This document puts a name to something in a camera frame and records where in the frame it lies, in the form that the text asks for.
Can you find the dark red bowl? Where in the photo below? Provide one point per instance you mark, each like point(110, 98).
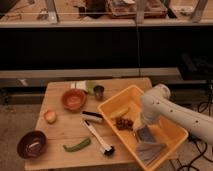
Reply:
point(32, 145)

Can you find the blue sponge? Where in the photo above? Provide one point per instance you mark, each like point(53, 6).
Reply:
point(144, 134)

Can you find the orange bowl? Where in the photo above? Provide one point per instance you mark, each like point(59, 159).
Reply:
point(73, 99)

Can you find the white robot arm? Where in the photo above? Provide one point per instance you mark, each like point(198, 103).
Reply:
point(156, 103)

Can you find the green pepper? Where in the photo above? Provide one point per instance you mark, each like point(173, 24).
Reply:
point(84, 143)

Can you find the small metal cup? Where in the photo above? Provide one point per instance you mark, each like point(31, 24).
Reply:
point(99, 92)

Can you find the peach apple toy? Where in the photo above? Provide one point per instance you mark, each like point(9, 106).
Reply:
point(50, 116)

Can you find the green and white cloth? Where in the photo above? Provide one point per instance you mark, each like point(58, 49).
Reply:
point(86, 85)

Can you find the grey cloth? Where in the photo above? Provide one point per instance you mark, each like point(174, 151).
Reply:
point(149, 151)

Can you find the wooden table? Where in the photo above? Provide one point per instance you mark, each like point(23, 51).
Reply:
point(69, 129)

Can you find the black and white eraser brush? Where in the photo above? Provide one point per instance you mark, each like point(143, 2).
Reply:
point(91, 116)

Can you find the brown grape bunch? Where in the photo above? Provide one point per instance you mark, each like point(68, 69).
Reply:
point(124, 124)

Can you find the white dish brush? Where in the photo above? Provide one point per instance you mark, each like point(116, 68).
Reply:
point(107, 149)

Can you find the yellow banana piece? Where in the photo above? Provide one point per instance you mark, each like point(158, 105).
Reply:
point(119, 113)

